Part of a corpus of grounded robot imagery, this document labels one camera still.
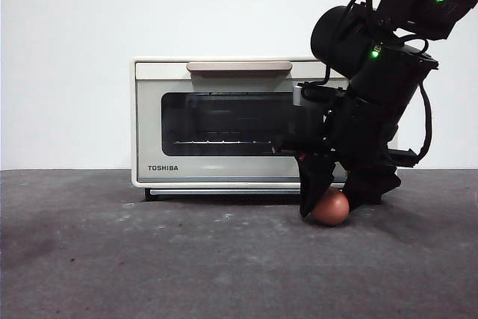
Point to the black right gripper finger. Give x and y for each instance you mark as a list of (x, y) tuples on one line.
[(367, 186), (315, 181)]

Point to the brown egg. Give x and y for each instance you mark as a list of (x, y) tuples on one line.
[(331, 210)]

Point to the glass-windowed oven door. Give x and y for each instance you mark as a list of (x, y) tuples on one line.
[(224, 167)]

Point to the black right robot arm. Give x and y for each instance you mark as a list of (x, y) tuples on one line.
[(384, 83)]

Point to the metal oven crumb tray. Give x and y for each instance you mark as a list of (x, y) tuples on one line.
[(224, 192)]

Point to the black oven foot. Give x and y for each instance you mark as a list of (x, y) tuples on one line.
[(147, 195)]

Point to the cream Toshiba toaster oven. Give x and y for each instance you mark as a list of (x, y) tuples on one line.
[(133, 121)]

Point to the pale grey camera box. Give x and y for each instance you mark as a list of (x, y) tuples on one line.
[(299, 96)]

